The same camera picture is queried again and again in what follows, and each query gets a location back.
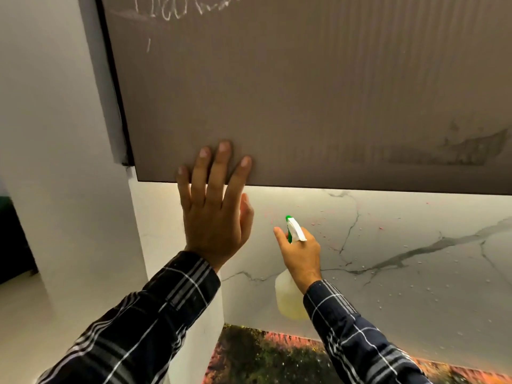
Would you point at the person's right hand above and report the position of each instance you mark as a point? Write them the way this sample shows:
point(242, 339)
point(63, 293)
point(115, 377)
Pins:
point(304, 261)

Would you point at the person's left hand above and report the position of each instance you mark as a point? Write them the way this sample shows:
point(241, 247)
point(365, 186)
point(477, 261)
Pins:
point(212, 227)

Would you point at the person's left middle finger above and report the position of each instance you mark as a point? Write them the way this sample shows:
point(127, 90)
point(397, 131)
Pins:
point(220, 171)

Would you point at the person's left little finger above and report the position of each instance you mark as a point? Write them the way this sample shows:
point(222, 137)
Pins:
point(184, 187)

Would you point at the person's left thumb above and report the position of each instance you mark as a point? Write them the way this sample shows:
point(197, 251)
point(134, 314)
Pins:
point(247, 217)

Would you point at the white green spray bottle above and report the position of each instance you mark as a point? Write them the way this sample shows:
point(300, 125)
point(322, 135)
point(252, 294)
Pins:
point(288, 297)

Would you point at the person's left forearm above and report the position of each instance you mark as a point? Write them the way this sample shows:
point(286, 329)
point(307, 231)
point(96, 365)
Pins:
point(148, 315)

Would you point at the person's right forearm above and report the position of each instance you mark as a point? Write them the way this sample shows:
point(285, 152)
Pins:
point(352, 335)

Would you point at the brown cabinet door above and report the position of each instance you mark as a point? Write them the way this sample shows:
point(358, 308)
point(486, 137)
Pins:
point(320, 87)

